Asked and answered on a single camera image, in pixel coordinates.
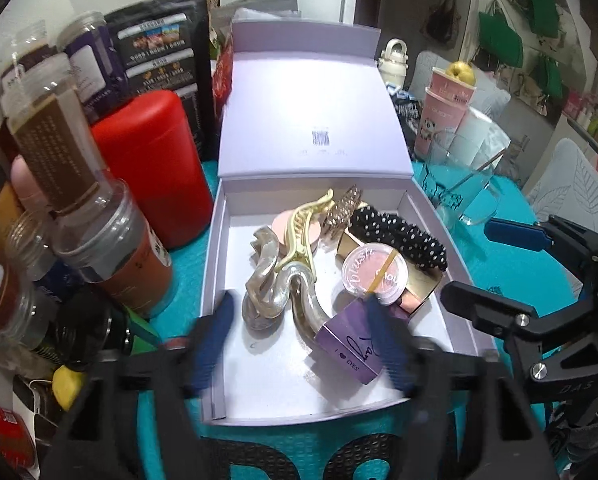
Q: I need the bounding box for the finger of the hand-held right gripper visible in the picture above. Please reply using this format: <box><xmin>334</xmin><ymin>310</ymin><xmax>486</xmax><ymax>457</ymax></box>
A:
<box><xmin>484</xmin><ymin>215</ymin><xmax>598</xmax><ymax>291</ymax></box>
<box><xmin>440</xmin><ymin>281</ymin><xmax>595</xmax><ymax>356</ymax></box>

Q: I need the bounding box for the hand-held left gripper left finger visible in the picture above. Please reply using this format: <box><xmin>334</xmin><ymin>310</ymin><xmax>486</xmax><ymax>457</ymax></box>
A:
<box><xmin>44</xmin><ymin>290</ymin><xmax>237</xmax><ymax>480</ymax></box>

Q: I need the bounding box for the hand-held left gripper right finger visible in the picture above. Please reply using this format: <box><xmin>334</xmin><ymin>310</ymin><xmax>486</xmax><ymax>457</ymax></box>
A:
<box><xmin>364</xmin><ymin>297</ymin><xmax>555</xmax><ymax>480</ymax></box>

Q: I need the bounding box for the small purple box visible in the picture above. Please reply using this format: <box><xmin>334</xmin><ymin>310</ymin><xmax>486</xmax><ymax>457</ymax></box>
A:
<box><xmin>313</xmin><ymin>297</ymin><xmax>405</xmax><ymax>386</ymax></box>

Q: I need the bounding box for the gold cardboard box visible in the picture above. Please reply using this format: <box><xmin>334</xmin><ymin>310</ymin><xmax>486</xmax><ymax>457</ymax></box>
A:
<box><xmin>335</xmin><ymin>230</ymin><xmax>440</xmax><ymax>316</ymax></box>

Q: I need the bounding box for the pink blush compact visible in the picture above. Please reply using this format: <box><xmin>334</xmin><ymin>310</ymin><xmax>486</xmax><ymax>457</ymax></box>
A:
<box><xmin>341</xmin><ymin>243</ymin><xmax>407</xmax><ymax>307</ymax></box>

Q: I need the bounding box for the pearly hair claw clip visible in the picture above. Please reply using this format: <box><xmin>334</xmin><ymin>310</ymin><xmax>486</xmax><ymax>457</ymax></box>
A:
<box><xmin>242</xmin><ymin>226</ymin><xmax>337</xmax><ymax>356</ymax></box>

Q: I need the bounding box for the black polka dot hair clip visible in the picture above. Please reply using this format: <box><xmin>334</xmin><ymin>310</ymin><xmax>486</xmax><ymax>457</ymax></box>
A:
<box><xmin>349</xmin><ymin>205</ymin><xmax>450</xmax><ymax>273</ymax></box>

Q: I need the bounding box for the cream banana hair clip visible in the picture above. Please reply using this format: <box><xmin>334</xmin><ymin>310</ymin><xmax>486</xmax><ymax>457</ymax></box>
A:
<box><xmin>274</xmin><ymin>187</ymin><xmax>336</xmax><ymax>276</ymax></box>

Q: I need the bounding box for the transparent hair claw bear charm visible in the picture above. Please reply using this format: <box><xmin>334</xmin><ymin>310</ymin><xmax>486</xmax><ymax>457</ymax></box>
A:
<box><xmin>321</xmin><ymin>185</ymin><xmax>367</xmax><ymax>241</ymax></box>

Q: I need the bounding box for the lavender gift box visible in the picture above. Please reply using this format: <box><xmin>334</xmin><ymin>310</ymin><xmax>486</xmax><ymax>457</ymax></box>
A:
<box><xmin>200</xmin><ymin>19</ymin><xmax>497</xmax><ymax>427</ymax></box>

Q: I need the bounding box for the glass mug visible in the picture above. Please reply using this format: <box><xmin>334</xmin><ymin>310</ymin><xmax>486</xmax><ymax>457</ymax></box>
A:
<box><xmin>419</xmin><ymin>129</ymin><xmax>502</xmax><ymax>226</ymax></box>

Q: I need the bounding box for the green box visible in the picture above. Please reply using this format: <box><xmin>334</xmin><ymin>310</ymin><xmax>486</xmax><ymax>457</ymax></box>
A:
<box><xmin>124</xmin><ymin>310</ymin><xmax>160</xmax><ymax>356</ymax></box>

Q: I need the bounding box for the grey leaf pattern chair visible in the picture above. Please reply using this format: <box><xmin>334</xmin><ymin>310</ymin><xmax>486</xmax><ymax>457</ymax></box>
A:
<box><xmin>526</xmin><ymin>137</ymin><xmax>598</xmax><ymax>221</ymax></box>

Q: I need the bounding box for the person's patterned clothing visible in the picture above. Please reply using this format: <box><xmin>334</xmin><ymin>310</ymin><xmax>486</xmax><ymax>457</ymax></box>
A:
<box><xmin>544</xmin><ymin>420</ymin><xmax>598</xmax><ymax>471</ymax></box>

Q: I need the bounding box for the pink round case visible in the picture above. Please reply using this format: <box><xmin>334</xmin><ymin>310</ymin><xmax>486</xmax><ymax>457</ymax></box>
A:
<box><xmin>271</xmin><ymin>210</ymin><xmax>325</xmax><ymax>251</ymax></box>

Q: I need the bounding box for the pink cup with panda print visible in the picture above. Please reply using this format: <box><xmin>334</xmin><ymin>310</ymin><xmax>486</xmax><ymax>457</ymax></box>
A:
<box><xmin>413</xmin><ymin>87</ymin><xmax>472</xmax><ymax>158</ymax></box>

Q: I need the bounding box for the row of small bottles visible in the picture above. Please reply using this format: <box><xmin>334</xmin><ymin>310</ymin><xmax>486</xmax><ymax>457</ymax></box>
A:
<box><xmin>569</xmin><ymin>95</ymin><xmax>598</xmax><ymax>133</ymax></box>

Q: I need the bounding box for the yellow green fruit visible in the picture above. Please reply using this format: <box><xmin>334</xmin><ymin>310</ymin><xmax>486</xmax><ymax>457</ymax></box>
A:
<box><xmin>51</xmin><ymin>366</ymin><xmax>82</xmax><ymax>408</ymax></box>

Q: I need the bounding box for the green tote bag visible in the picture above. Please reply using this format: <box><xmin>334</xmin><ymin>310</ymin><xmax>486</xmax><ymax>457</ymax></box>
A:
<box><xmin>479</xmin><ymin>12</ymin><xmax>524</xmax><ymax>63</ymax></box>
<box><xmin>536</xmin><ymin>55</ymin><xmax>564</xmax><ymax>101</ymax></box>
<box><xmin>524</xmin><ymin>0</ymin><xmax>565</xmax><ymax>36</ymax></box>

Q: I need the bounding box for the yellow apple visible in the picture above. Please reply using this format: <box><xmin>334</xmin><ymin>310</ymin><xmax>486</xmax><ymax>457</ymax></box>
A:
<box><xmin>444</xmin><ymin>61</ymin><xmax>476</xmax><ymax>86</ymax></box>

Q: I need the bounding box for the red plastic container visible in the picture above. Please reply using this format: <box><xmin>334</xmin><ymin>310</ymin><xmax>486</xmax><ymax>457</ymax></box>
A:
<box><xmin>90</xmin><ymin>90</ymin><xmax>215</xmax><ymax>250</ymax></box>

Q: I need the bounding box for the white water bottle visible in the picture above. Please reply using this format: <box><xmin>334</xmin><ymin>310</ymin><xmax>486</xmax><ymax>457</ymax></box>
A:
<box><xmin>377</xmin><ymin>38</ymin><xmax>410</xmax><ymax>86</ymax></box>

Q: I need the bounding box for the dark hanging bag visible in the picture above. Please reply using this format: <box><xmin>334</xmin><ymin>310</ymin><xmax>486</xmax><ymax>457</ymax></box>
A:
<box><xmin>424</xmin><ymin>0</ymin><xmax>461</xmax><ymax>38</ymax></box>

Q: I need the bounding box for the red box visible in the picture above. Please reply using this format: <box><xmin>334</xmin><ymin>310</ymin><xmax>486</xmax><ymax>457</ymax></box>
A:
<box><xmin>0</xmin><ymin>400</ymin><xmax>37</xmax><ymax>471</ymax></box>

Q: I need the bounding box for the cluster of clear plastic jars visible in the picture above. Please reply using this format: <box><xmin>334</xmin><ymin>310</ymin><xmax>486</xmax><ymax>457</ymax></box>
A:
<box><xmin>0</xmin><ymin>15</ymin><xmax>175</xmax><ymax>361</ymax></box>

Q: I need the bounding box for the black snack bag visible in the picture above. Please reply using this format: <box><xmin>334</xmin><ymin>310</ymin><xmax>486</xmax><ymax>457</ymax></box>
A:
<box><xmin>104</xmin><ymin>0</ymin><xmax>211</xmax><ymax>126</ymax></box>

